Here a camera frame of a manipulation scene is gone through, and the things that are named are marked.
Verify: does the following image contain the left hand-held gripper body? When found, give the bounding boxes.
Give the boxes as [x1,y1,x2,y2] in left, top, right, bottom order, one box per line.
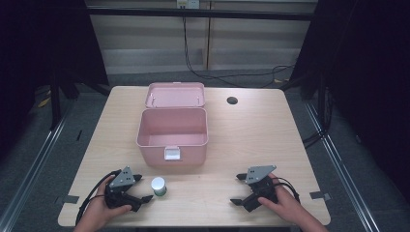
[103,165,144,213]

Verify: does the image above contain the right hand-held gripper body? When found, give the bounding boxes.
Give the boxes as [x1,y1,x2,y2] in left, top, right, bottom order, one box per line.
[242,164,279,214]

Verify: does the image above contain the small green jar white lid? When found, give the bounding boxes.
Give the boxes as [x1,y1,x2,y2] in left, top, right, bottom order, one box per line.
[151,176,168,197]

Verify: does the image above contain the pink plastic storage box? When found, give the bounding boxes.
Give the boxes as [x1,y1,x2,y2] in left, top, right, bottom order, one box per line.
[135,81,210,168]

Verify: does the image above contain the person's left hand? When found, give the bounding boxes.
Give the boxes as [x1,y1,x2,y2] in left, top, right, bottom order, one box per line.
[84,176,133,227]

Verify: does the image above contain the person's right hand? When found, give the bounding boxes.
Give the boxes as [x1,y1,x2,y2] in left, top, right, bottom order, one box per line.
[257,173,309,225]

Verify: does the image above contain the grey tape piece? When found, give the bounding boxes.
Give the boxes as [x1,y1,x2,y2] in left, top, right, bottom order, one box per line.
[308,190,332,201]
[62,194,80,205]

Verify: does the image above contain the yellow floor tape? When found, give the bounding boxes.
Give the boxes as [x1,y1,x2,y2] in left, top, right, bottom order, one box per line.
[37,96,52,109]

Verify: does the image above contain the black horizontal bar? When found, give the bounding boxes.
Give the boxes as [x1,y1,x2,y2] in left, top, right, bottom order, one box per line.
[85,7,318,22]

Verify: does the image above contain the dark curtain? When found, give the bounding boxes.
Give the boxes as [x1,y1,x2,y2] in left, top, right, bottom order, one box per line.
[288,0,410,204]
[0,0,109,162]

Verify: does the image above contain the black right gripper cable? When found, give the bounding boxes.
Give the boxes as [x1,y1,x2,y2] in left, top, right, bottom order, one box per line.
[273,176,301,205]

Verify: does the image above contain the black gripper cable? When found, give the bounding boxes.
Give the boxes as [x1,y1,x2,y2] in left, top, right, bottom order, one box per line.
[74,169,123,226]
[273,176,301,205]

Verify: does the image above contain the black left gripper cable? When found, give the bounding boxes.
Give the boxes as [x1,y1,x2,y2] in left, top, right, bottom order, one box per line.
[74,169,123,226]

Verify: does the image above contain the black floor cables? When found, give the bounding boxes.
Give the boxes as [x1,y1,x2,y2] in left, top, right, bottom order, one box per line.
[302,86,334,150]

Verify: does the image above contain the metal floor rail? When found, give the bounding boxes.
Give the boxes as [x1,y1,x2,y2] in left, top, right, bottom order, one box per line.
[0,104,76,232]
[303,101,381,232]

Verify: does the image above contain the black stand post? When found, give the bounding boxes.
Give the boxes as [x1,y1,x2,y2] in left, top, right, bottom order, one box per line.
[47,64,64,131]

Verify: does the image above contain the black wall cable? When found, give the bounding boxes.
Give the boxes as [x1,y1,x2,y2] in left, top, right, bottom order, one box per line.
[182,15,296,89]

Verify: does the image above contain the white wall socket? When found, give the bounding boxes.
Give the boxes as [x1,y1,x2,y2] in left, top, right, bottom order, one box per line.
[176,0,201,10]

